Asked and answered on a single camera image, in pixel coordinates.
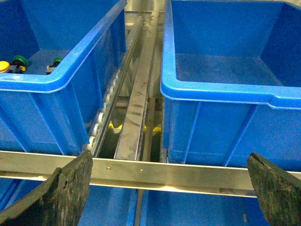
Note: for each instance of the green push button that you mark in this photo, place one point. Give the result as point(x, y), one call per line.
point(51, 68)
point(18, 65)

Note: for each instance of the blue bin with buttons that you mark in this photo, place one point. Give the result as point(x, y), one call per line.
point(53, 113)

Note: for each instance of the metal rack front rail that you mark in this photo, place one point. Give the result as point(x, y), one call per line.
point(135, 174)

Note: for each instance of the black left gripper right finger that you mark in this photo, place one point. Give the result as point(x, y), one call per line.
point(278, 192)

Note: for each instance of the blue target bin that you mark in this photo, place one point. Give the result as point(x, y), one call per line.
point(231, 79)

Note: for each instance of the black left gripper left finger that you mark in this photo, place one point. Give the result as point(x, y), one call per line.
point(58, 201)

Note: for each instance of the green push button middle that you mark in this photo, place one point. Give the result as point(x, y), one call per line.
point(18, 65)

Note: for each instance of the white roller track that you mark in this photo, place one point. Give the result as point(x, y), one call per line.
point(100, 122)

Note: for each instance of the yellow mushroom push button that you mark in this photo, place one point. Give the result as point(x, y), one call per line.
point(4, 66)

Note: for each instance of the metal divider rail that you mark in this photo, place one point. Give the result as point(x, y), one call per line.
point(129, 144)

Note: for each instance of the green push button right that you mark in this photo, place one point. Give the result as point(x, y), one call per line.
point(51, 68)

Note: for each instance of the blue lower shelf bin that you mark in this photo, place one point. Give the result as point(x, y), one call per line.
point(112, 206)

